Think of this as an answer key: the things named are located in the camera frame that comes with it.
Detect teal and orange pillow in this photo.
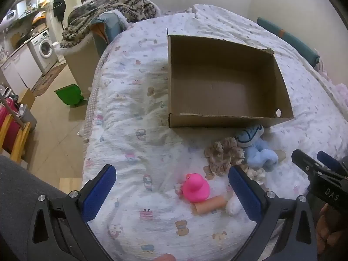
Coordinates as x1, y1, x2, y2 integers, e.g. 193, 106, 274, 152
91, 12, 128, 56

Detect white soft cloth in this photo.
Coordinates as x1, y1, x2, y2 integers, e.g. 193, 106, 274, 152
225, 194, 243, 216

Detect white kitchen cabinets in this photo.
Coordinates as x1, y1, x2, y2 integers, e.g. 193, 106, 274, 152
0, 43, 41, 95

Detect blue plush toy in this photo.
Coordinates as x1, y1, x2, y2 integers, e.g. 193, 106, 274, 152
235, 124, 279, 172

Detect pale pink cloth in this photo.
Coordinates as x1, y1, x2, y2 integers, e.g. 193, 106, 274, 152
318, 68, 348, 104

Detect cream scrunchie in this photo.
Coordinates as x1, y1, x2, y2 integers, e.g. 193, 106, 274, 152
242, 166, 267, 182

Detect tan foam cylinder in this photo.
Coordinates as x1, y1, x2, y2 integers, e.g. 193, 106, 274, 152
192, 195, 228, 215

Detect patterned floor rug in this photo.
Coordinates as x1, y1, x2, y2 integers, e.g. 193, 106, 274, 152
31, 62, 68, 97

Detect person's grey trouser leg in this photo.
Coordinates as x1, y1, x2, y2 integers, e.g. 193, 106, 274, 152
0, 155, 71, 261

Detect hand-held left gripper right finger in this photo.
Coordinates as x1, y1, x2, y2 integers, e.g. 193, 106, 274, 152
228, 164, 318, 261

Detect white washing machine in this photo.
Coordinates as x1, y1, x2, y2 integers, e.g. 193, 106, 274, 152
27, 30, 59, 74

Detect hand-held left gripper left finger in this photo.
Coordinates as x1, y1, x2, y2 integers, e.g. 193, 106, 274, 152
26, 164, 117, 261

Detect small cardboard floor box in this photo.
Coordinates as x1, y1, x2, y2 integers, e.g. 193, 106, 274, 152
18, 88, 36, 109

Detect beige sofa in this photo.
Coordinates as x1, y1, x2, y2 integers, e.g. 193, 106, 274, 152
65, 43, 101, 95

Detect pink suitcase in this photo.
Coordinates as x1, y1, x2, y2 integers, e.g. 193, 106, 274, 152
0, 85, 22, 153

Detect black hanging garment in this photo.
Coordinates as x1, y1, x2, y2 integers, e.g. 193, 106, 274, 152
53, 0, 66, 21

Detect yellow wooden chair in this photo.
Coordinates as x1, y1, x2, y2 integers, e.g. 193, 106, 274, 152
0, 114, 32, 164

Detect brown knitted blanket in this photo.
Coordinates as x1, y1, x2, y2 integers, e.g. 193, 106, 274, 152
60, 0, 161, 49

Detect grey bin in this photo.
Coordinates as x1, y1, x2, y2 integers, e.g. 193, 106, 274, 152
18, 104, 37, 131

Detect green dustpan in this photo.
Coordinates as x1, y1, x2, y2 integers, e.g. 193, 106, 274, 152
54, 85, 88, 107

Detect long teal cushion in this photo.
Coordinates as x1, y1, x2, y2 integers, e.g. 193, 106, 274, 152
257, 16, 321, 68

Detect bed with printed sheet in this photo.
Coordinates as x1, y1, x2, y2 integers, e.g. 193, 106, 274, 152
77, 4, 348, 261

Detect person's right hand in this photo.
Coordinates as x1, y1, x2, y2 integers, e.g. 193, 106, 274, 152
315, 202, 348, 256

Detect pink rubber duck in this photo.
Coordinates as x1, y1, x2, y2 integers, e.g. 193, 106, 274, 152
182, 172, 210, 203

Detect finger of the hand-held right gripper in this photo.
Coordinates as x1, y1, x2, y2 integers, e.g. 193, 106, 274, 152
317, 150, 348, 178
291, 149, 324, 176

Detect brown patterned scrunchie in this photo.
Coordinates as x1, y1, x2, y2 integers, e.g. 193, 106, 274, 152
203, 137, 245, 180

